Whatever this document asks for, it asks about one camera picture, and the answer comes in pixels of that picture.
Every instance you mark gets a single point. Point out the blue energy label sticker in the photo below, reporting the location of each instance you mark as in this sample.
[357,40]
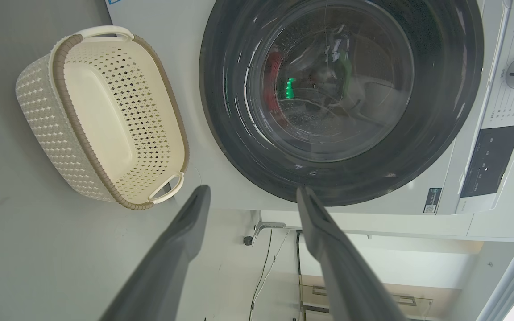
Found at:
[115,2]

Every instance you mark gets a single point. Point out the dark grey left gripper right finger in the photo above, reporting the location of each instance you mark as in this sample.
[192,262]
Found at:
[346,276]

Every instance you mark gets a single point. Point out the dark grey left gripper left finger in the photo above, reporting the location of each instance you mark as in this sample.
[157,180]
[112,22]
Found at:
[163,267]

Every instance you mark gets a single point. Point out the cream perforated laundry basket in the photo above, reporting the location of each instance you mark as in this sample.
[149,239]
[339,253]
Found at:
[96,111]

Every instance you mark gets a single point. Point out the white front-load washing machine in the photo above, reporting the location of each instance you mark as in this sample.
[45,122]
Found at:
[172,18]

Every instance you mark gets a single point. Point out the round dark washer door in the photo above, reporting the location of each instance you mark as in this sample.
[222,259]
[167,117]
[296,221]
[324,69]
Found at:
[221,133]

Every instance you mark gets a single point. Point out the white partition panel on casters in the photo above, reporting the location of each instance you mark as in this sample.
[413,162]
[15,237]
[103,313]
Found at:
[270,225]

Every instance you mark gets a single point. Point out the plain red garment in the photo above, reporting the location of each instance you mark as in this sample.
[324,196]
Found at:
[274,71]

